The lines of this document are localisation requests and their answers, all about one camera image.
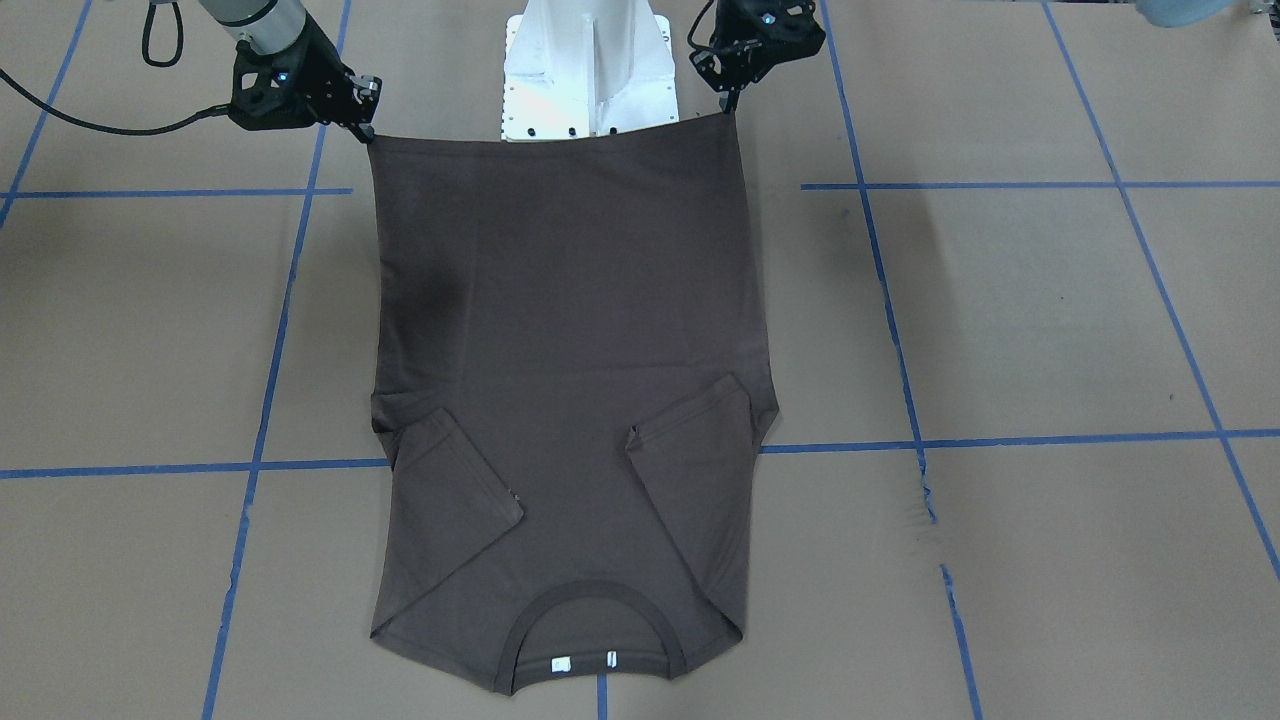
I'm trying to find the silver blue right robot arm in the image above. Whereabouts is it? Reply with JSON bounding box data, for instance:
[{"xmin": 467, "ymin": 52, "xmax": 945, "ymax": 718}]
[{"xmin": 201, "ymin": 1, "xmax": 381, "ymax": 143}]

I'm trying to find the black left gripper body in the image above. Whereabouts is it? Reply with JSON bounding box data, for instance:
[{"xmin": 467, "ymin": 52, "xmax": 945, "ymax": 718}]
[{"xmin": 690, "ymin": 1, "xmax": 827, "ymax": 94}]

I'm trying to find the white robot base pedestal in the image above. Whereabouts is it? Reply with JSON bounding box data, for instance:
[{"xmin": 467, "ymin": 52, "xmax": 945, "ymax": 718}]
[{"xmin": 500, "ymin": 1, "xmax": 680, "ymax": 142}]

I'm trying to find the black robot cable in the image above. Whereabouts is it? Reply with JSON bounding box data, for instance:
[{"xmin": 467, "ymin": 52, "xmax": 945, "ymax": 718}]
[{"xmin": 0, "ymin": 0, "xmax": 237, "ymax": 137}]

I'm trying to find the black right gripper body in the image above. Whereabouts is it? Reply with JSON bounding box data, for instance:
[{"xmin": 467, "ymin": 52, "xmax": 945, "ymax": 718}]
[{"xmin": 228, "ymin": 20, "xmax": 357, "ymax": 131}]

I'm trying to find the dark brown t-shirt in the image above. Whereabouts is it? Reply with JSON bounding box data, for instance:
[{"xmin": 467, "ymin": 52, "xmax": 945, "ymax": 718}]
[{"xmin": 367, "ymin": 114, "xmax": 778, "ymax": 696}]

